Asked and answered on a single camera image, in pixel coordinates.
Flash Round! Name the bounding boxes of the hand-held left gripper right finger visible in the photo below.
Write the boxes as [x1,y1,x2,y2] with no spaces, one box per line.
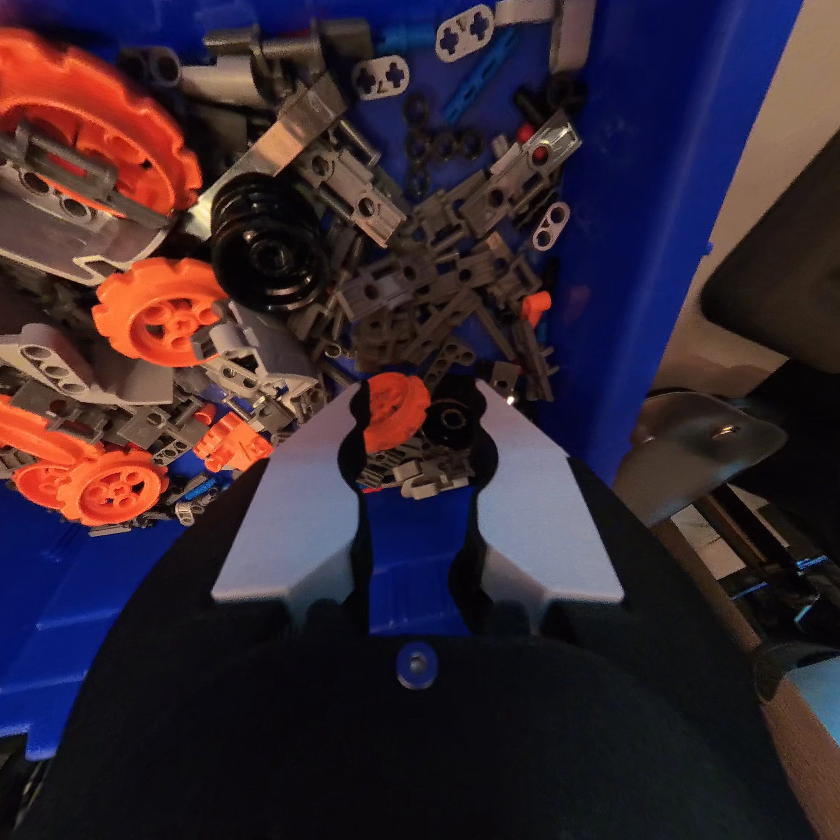
[449,378,625,634]

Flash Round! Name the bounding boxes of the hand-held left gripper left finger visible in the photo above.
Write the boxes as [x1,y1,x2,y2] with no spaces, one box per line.
[211,381,374,624]

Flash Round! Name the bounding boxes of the pile of toy building parts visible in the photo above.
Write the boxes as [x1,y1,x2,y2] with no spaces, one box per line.
[0,0,585,536]

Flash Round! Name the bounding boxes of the blue plastic bin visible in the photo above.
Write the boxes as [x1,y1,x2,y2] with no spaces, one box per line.
[0,0,805,756]

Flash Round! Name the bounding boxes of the grey metal bracket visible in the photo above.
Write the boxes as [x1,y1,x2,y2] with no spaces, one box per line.
[613,390,788,526]

